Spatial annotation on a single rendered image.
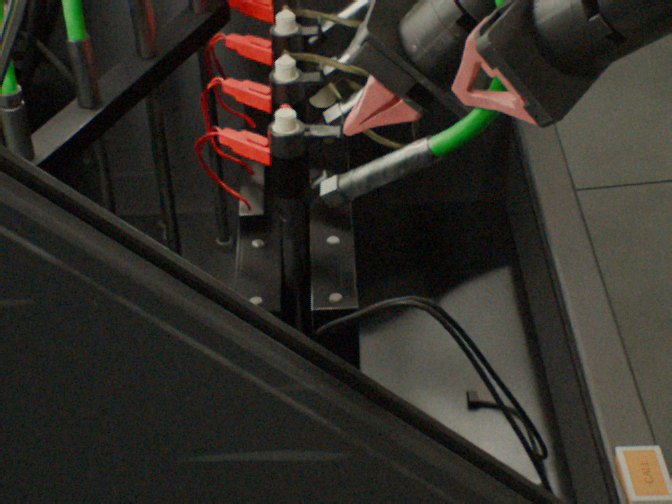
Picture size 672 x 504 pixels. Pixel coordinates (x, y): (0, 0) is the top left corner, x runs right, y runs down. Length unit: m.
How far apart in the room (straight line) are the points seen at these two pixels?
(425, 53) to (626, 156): 2.17
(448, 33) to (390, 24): 0.05
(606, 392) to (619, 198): 1.92
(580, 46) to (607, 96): 2.56
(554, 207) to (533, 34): 0.47
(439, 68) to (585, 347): 0.27
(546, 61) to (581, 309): 0.38
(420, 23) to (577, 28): 0.21
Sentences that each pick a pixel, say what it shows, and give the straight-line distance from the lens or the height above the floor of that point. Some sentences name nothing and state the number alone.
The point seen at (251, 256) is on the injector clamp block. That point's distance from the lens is 1.11.
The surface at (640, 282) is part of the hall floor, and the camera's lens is 2.70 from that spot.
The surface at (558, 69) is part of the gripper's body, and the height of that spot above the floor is 1.27.
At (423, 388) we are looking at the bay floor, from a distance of 1.20.
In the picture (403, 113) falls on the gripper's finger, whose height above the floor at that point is 1.15.
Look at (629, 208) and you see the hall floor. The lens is 2.91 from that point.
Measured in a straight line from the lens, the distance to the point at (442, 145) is 0.87.
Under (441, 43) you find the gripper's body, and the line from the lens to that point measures 0.92.
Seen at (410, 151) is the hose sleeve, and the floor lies 1.17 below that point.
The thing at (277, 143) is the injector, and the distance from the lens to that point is 1.01.
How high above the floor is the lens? 1.64
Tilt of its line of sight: 37 degrees down
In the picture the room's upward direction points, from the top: 2 degrees counter-clockwise
